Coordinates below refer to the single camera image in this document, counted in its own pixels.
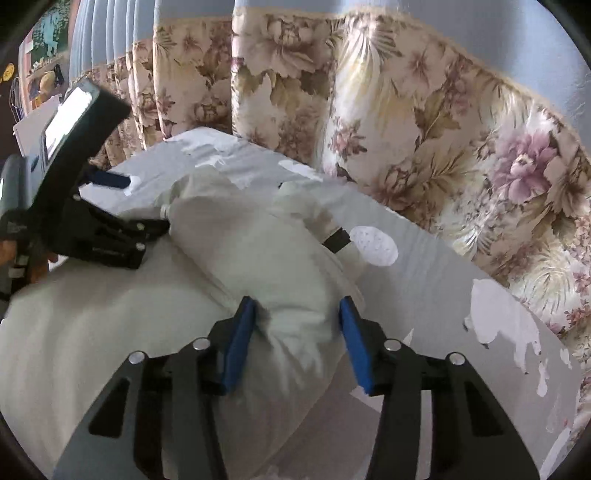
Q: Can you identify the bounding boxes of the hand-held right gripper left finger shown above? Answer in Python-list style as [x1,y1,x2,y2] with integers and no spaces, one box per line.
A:
[53,295,257,480]

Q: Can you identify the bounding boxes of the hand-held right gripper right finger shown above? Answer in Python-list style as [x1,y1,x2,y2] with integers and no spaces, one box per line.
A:
[338,296,541,480]

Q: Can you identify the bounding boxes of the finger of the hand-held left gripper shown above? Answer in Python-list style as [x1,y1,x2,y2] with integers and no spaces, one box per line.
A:
[51,196,169,271]
[81,171,132,191]

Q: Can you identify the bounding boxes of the beige zip jacket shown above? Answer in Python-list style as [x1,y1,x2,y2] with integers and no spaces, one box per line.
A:
[0,173,370,480]

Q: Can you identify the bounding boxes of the white box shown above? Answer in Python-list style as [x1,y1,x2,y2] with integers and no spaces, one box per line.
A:
[14,95,63,160]

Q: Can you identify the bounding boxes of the cluttered shelf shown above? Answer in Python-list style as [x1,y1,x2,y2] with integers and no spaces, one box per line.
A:
[18,60,70,116]

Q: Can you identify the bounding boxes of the grey cloud print bed sheet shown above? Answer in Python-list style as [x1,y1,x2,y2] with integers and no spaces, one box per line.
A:
[78,127,583,480]

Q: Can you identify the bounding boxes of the blue curtain with floral border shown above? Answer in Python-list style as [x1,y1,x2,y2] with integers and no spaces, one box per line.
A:
[69,0,591,444]

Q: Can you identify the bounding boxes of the teal wall poster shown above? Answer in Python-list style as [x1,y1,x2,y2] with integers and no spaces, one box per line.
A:
[28,9,75,61]

